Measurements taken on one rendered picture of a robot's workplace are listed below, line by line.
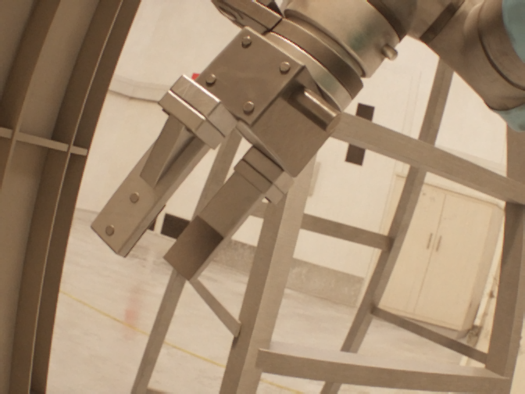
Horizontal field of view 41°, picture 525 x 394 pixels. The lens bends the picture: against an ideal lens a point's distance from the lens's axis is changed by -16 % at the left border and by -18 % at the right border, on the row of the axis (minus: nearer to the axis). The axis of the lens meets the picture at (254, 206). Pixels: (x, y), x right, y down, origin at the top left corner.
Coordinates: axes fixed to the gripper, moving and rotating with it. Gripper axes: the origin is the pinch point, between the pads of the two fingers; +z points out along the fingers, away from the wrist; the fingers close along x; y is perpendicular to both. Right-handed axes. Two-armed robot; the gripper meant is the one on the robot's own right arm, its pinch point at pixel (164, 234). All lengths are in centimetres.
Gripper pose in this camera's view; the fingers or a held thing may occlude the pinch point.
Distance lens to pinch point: 53.4
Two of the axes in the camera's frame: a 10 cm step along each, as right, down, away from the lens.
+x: 2.3, 1.8, 9.5
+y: 7.3, 6.1, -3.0
